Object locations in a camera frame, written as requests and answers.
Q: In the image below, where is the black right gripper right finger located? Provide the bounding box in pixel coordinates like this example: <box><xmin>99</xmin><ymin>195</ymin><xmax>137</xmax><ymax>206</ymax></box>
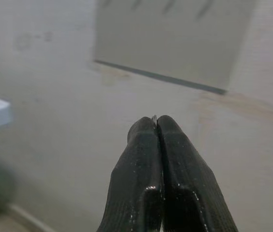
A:
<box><xmin>156</xmin><ymin>115</ymin><xmax>240</xmax><ymax>232</ymax></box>

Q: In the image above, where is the grey key hook board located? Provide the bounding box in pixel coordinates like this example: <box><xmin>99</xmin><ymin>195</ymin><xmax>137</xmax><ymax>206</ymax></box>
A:
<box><xmin>93</xmin><ymin>0</ymin><xmax>254</xmax><ymax>95</ymax></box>

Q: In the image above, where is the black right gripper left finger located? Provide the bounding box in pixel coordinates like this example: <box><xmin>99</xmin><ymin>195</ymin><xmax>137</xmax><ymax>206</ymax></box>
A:
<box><xmin>97</xmin><ymin>116</ymin><xmax>164</xmax><ymax>232</ymax></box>

